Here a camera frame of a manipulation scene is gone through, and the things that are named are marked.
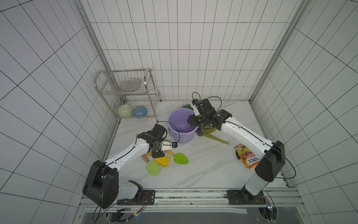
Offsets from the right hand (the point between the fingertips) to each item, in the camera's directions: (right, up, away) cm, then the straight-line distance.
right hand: (186, 120), depth 81 cm
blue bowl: (-34, +5, +22) cm, 41 cm away
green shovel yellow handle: (-5, -25, +7) cm, 26 cm away
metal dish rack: (-45, +20, +27) cm, 56 cm away
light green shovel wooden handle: (-21, -29, +3) cm, 36 cm away
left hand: (-18, -18, +4) cm, 26 cm away
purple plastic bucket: (-4, -8, +22) cm, 24 cm away
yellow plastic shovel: (-14, -26, +5) cm, 30 cm away
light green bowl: (-45, +6, +20) cm, 49 cm away
